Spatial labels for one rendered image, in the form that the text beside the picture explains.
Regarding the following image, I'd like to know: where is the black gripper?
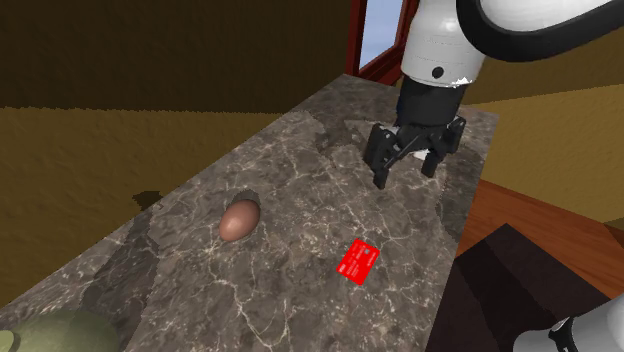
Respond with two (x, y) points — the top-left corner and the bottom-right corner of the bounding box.
(362, 75), (467, 191)

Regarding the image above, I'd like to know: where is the red framed window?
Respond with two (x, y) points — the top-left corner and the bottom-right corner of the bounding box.
(344, 0), (421, 87)

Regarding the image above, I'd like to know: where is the red card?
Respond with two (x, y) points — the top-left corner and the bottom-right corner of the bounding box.
(336, 237), (381, 286)

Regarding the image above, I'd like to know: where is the dark robot stand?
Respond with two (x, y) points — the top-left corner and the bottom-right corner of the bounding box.
(424, 222), (613, 352)

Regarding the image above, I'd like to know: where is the brown egg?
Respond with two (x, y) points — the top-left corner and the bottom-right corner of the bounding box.
(218, 198), (262, 243)

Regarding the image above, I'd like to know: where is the olive green rounded object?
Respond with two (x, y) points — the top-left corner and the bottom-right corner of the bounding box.
(0, 309), (121, 352)

